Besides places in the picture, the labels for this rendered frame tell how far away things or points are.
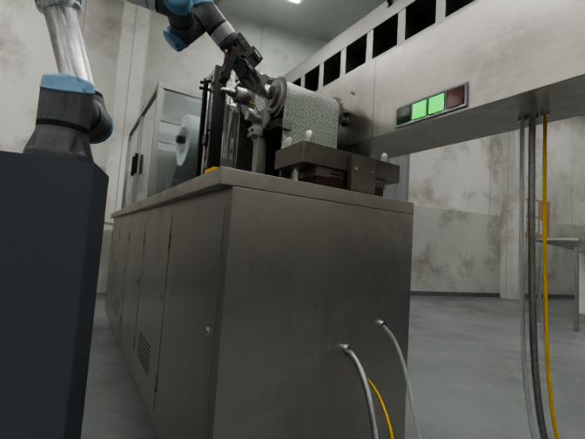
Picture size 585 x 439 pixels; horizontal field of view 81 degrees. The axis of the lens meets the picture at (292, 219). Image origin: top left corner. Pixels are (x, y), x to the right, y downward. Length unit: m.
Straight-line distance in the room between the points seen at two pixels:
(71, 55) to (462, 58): 1.12
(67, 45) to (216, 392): 1.03
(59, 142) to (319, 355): 0.83
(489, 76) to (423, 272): 5.73
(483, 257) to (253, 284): 7.01
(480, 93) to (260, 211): 0.67
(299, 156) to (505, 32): 0.61
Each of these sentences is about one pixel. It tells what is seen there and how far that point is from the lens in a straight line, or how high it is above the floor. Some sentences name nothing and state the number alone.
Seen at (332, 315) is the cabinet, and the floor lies 0.55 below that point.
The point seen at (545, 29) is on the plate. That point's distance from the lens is 1.10.
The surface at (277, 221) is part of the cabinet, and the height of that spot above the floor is 0.79.
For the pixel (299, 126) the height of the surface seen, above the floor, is 1.15.
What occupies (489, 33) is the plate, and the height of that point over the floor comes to 1.33.
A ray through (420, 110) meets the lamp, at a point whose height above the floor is 1.18.
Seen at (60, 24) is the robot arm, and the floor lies 1.32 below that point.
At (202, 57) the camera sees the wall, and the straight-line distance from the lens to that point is 5.74.
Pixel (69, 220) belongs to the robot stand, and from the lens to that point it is 0.95.
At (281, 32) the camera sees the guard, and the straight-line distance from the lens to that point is 1.95.
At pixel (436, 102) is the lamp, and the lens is 1.17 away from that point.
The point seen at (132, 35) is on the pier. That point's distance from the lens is 5.51.
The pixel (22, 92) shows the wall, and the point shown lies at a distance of 5.68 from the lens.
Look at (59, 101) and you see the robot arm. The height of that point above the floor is 1.04.
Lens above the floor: 0.73
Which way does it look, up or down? 4 degrees up
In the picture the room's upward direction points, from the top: 4 degrees clockwise
